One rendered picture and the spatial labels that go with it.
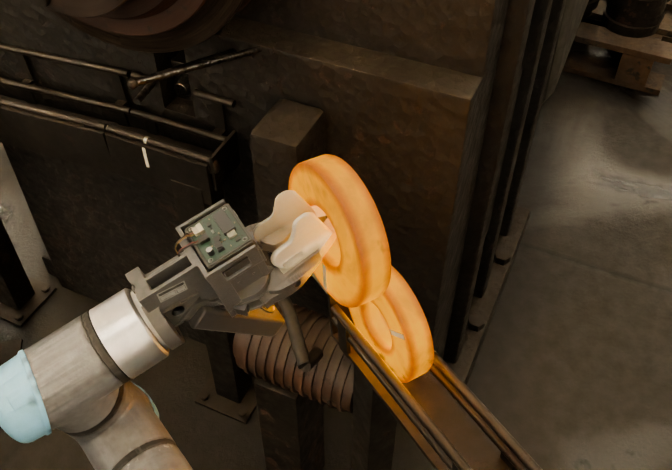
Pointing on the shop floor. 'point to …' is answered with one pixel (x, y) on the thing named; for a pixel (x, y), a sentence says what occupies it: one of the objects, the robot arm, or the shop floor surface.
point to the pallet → (627, 26)
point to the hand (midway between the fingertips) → (336, 218)
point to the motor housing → (295, 390)
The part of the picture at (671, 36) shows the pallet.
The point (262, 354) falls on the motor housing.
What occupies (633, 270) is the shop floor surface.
